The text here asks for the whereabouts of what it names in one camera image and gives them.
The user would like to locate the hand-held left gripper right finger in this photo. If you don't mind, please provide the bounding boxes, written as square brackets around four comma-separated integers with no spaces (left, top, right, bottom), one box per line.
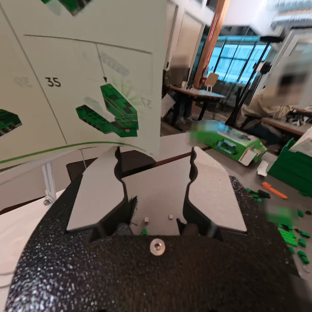
[182,146,247,240]

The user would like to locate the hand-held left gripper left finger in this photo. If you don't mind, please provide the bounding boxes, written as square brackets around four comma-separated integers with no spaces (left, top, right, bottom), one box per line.
[66,146,137,236]

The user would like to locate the toy brick instruction booklet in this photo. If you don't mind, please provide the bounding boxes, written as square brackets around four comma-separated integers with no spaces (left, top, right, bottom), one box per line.
[0,0,169,171]

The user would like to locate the green toy brick box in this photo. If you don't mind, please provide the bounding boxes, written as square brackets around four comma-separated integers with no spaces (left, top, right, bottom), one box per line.
[195,127,267,167]

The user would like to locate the orange brick separator tool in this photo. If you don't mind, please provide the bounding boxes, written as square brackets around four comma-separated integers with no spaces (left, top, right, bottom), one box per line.
[262,182,288,199]

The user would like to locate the green plastic bin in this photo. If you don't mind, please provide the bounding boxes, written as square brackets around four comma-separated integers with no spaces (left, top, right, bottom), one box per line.
[268,138,312,198]

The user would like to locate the pile of green toy bricks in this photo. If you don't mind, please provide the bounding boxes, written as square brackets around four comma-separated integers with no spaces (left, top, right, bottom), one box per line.
[245,186,311,265]

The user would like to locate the white book stand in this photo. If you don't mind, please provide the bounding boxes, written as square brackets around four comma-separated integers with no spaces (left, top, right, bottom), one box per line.
[0,146,117,289]

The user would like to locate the long wooden work table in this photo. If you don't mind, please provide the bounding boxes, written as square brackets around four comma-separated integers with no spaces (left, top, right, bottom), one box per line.
[261,107,312,137]

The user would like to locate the hanging white sheet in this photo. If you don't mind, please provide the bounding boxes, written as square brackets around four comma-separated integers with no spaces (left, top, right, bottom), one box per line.
[161,94,176,118]

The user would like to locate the white papers in bin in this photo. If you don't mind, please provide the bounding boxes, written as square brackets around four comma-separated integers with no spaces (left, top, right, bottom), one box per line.
[290,133,312,153]

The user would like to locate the wooden office table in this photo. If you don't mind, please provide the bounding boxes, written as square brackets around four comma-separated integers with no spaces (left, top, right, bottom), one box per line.
[169,85,226,128]

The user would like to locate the pale wooden chair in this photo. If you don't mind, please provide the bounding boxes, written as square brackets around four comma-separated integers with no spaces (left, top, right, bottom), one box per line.
[204,73,219,94]

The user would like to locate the large grid window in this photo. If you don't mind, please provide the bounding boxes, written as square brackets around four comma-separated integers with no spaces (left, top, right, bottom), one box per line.
[202,37,272,86]

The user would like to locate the black floor lamp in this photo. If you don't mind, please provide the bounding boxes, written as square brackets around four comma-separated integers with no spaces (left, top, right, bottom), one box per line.
[224,35,279,127]

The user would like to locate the wooden support post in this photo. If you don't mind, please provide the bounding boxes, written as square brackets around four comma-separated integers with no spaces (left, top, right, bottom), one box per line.
[193,0,231,89]

